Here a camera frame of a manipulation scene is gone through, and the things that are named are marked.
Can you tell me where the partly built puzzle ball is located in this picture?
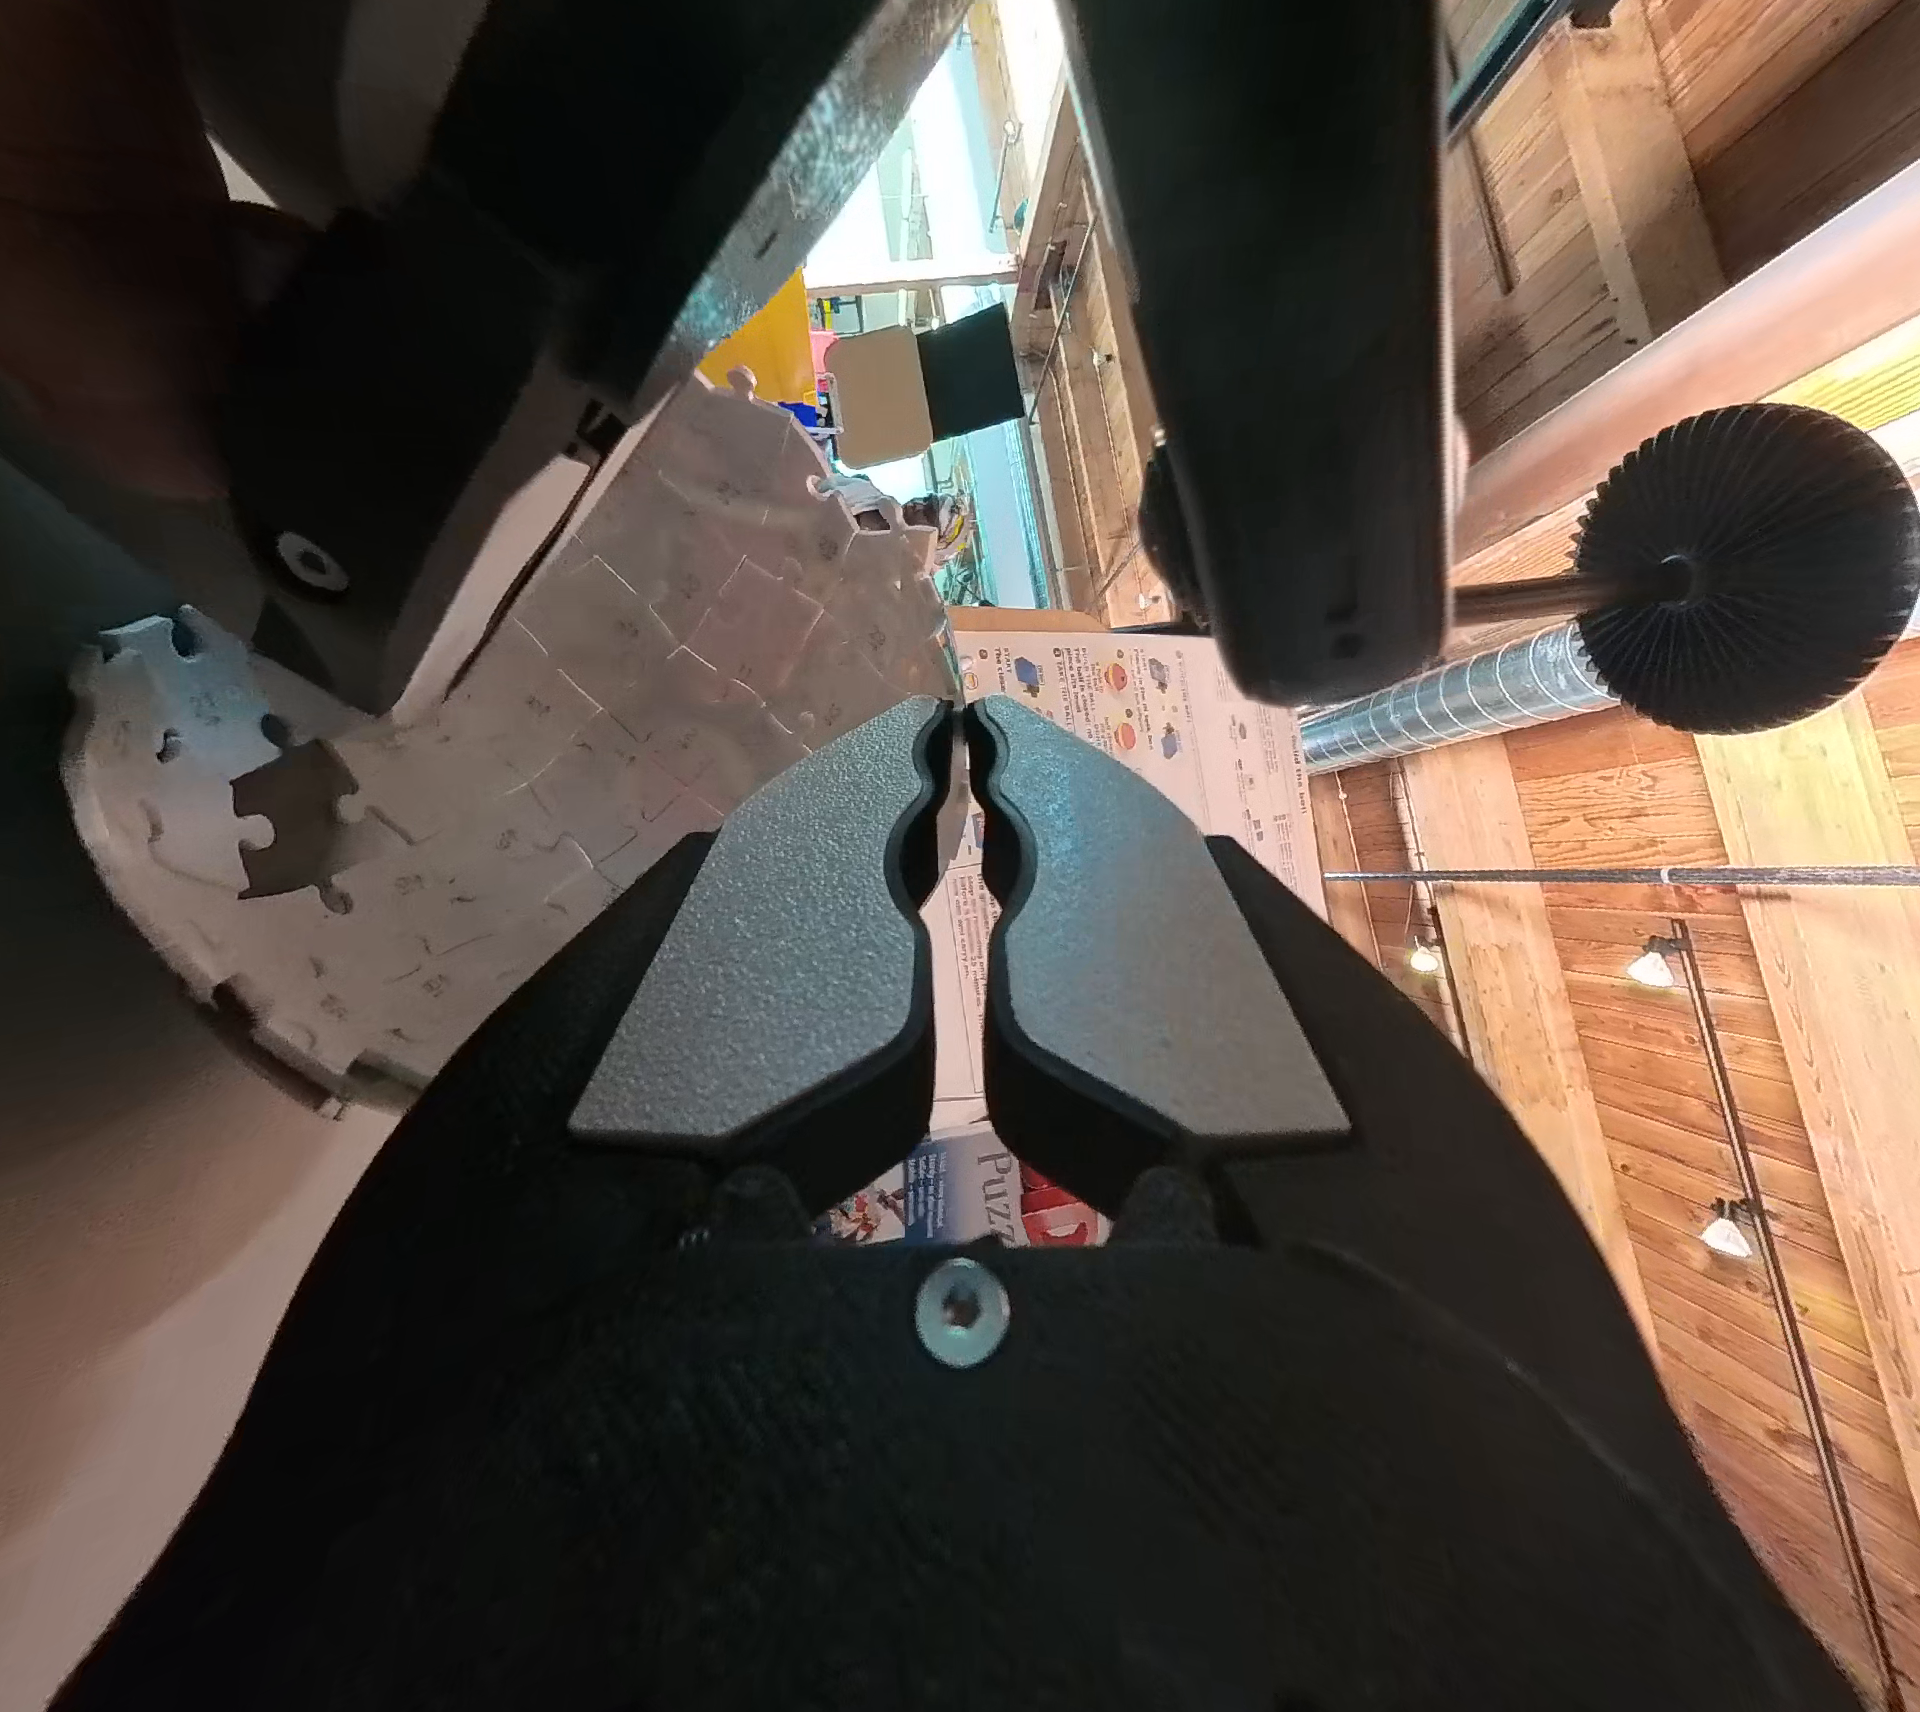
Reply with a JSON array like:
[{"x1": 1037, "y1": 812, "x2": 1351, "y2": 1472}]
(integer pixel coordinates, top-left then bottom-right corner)
[{"x1": 60, "y1": 362, "x2": 960, "y2": 1118}]

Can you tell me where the black table lamp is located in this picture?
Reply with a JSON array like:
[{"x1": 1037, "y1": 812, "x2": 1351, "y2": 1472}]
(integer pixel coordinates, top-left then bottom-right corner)
[{"x1": 1456, "y1": 399, "x2": 1920, "y2": 738}]

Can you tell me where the person's left hand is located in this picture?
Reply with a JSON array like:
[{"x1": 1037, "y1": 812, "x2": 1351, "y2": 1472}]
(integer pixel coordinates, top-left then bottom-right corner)
[{"x1": 0, "y1": 0, "x2": 302, "y2": 513}]

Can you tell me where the colourful puzzle box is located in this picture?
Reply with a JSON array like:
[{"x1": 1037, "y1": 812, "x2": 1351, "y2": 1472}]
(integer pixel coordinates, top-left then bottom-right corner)
[{"x1": 816, "y1": 1134, "x2": 1110, "y2": 1248}]

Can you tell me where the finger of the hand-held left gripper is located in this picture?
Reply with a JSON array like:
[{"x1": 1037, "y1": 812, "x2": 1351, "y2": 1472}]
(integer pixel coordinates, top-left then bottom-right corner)
[{"x1": 634, "y1": 0, "x2": 994, "y2": 429}]

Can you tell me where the silver ventilation duct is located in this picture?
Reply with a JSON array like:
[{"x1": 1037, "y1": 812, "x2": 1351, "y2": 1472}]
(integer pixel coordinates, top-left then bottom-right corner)
[{"x1": 1296, "y1": 619, "x2": 1627, "y2": 773}]

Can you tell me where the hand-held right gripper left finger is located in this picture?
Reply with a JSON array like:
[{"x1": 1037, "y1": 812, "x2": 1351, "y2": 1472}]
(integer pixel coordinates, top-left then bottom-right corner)
[{"x1": 563, "y1": 691, "x2": 960, "y2": 1221}]

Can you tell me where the black square panel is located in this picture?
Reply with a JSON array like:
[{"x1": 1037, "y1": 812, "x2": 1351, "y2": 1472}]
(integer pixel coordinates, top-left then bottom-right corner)
[{"x1": 914, "y1": 303, "x2": 1024, "y2": 435}]

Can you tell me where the thin steel tension rod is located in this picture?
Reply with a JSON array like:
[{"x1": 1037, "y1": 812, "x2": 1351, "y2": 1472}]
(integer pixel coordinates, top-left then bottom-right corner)
[{"x1": 1319, "y1": 862, "x2": 1920, "y2": 888}]

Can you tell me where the yellow plastic bin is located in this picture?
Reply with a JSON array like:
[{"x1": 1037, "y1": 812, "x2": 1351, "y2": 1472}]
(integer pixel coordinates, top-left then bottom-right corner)
[{"x1": 705, "y1": 269, "x2": 820, "y2": 398}]

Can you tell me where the tan square panel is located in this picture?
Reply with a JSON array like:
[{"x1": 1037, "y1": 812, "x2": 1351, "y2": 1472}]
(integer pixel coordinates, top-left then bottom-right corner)
[{"x1": 828, "y1": 324, "x2": 931, "y2": 473}]

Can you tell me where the white instruction sheet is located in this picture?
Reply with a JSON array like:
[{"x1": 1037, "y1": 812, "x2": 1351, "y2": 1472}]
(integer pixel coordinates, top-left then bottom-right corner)
[{"x1": 923, "y1": 624, "x2": 1324, "y2": 1144}]

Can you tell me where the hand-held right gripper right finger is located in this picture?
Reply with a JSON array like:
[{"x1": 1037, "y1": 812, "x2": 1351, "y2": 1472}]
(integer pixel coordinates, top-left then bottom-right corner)
[{"x1": 967, "y1": 691, "x2": 1356, "y2": 1218}]

